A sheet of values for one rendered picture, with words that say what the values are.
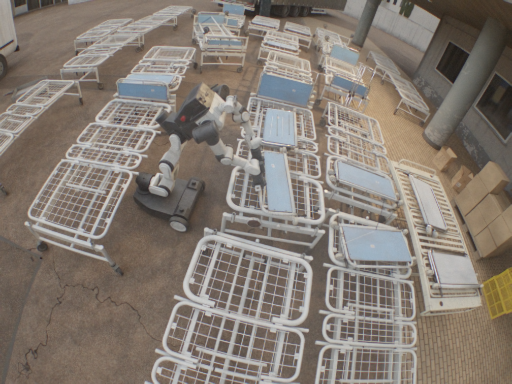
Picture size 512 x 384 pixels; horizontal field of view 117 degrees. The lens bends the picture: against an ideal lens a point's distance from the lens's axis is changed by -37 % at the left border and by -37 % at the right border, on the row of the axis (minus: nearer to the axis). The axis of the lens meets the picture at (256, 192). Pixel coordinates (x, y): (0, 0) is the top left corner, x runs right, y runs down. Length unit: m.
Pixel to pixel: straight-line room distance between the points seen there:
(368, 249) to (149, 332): 1.95
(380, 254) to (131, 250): 2.25
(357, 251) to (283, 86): 2.34
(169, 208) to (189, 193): 0.25
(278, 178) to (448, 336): 2.77
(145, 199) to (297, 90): 2.38
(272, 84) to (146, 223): 2.36
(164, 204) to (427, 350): 3.21
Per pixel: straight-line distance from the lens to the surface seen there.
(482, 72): 5.94
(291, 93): 3.55
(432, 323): 3.28
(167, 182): 2.35
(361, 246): 2.20
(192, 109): 1.64
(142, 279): 2.35
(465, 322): 3.82
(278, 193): 2.07
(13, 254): 3.13
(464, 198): 4.78
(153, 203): 2.52
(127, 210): 2.74
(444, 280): 2.56
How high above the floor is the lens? 2.16
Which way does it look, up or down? 49 degrees down
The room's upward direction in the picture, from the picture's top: 16 degrees clockwise
